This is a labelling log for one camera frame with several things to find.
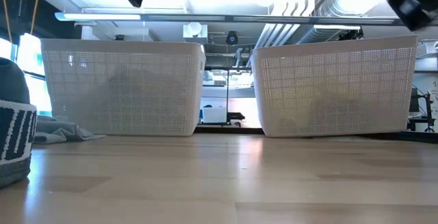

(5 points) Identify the grey garment with lettered waistband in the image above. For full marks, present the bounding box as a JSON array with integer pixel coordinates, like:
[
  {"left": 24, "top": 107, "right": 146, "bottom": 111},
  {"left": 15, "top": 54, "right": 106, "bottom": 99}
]
[{"left": 0, "top": 57, "right": 38, "bottom": 188}]

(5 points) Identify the long ceiling light bar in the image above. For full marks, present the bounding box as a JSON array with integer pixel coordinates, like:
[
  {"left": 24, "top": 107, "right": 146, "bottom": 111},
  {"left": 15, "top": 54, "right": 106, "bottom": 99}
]
[{"left": 54, "top": 11, "right": 404, "bottom": 26}]

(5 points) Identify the white plastic laundry basket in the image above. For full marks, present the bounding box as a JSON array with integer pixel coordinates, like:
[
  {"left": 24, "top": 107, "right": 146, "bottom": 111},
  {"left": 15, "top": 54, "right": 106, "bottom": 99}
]
[
  {"left": 40, "top": 38, "right": 207, "bottom": 138},
  {"left": 250, "top": 34, "right": 419, "bottom": 138}
]

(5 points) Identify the white ceiling pipe bundle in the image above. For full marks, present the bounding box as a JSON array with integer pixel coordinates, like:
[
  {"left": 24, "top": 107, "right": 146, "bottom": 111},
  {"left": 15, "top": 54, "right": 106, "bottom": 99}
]
[{"left": 255, "top": 1, "right": 309, "bottom": 49}]

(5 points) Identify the light grey garment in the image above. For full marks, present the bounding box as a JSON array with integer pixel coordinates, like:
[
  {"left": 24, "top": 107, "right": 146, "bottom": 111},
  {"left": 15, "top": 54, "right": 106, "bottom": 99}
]
[{"left": 32, "top": 114, "right": 106, "bottom": 145}]

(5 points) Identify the black equipment stand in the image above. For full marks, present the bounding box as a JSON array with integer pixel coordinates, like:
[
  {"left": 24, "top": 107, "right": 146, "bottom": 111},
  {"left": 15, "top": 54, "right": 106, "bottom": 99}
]
[{"left": 407, "top": 86, "right": 437, "bottom": 133}]

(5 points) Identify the orange hanging cord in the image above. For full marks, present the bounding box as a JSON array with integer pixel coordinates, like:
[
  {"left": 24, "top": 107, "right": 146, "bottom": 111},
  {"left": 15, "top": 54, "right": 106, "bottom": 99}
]
[
  {"left": 29, "top": 0, "right": 40, "bottom": 35},
  {"left": 0, "top": 0, "right": 12, "bottom": 43}
]

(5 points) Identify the black camera with blue lens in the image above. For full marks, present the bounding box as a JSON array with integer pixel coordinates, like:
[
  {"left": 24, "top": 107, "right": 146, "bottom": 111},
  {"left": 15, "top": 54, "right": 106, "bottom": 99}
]
[{"left": 225, "top": 31, "right": 240, "bottom": 46}]

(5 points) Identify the black aluminium frame rail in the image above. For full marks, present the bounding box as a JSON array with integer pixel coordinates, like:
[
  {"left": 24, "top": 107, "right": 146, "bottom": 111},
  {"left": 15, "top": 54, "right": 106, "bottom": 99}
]
[
  {"left": 194, "top": 126, "right": 264, "bottom": 135},
  {"left": 362, "top": 131, "right": 438, "bottom": 145}
]

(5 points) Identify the silver ventilation duct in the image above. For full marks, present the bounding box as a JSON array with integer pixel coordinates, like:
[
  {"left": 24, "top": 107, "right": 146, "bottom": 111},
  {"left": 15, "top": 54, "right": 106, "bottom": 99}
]
[{"left": 296, "top": 0, "right": 389, "bottom": 45}]

